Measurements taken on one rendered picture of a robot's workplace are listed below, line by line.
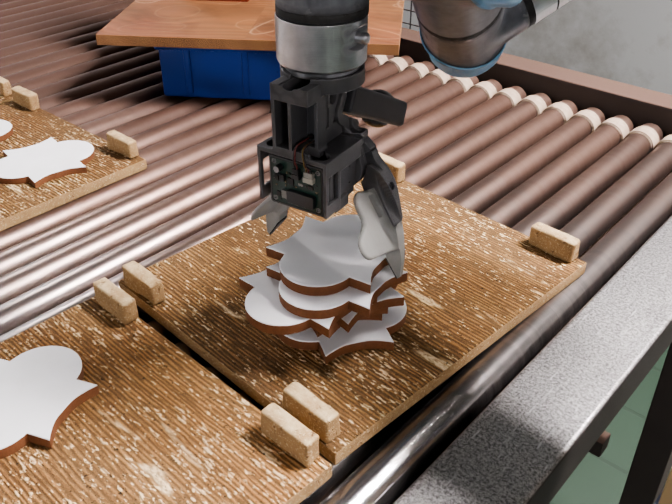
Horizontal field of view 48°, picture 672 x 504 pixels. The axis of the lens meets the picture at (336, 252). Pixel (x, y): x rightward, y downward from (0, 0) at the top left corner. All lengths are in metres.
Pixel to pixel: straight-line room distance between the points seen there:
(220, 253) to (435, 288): 0.26
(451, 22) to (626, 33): 2.95
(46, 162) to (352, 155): 0.60
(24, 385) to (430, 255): 0.46
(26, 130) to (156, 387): 0.65
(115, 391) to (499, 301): 0.41
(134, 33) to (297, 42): 0.75
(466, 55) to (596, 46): 2.95
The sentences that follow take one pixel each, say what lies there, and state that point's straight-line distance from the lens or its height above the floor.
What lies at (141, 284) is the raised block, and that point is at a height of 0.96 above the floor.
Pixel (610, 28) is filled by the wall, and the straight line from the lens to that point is 3.58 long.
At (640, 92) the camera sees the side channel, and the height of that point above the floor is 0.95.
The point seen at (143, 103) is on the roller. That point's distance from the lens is 1.38.
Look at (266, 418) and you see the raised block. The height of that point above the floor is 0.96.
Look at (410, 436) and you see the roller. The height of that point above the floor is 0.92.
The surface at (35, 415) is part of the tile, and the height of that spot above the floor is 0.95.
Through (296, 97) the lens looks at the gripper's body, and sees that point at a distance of 0.61.
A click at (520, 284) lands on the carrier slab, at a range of 0.87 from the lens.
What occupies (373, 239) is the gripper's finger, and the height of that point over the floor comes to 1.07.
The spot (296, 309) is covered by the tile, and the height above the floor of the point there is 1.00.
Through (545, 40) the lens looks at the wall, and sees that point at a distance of 3.73.
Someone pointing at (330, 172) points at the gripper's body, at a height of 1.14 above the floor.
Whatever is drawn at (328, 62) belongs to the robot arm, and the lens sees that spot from 0.61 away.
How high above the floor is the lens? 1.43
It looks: 34 degrees down
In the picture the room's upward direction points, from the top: straight up
